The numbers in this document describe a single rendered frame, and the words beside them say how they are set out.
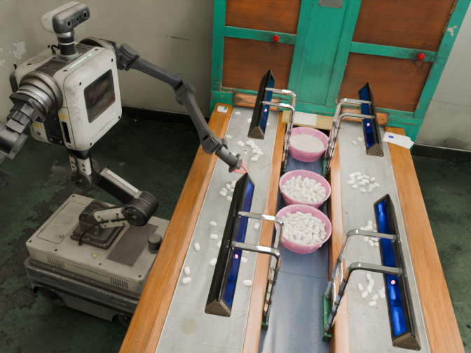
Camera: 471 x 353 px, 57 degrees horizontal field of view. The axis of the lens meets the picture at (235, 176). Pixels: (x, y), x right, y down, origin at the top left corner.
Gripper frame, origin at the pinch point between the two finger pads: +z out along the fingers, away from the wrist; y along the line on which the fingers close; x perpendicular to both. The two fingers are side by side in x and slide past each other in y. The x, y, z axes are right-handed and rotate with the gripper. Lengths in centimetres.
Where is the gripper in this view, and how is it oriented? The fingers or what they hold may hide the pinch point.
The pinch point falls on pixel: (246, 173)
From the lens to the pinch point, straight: 219.7
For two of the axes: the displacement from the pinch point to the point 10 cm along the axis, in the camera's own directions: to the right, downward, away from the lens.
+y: 1.1, -6.3, 7.7
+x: -6.9, 5.1, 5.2
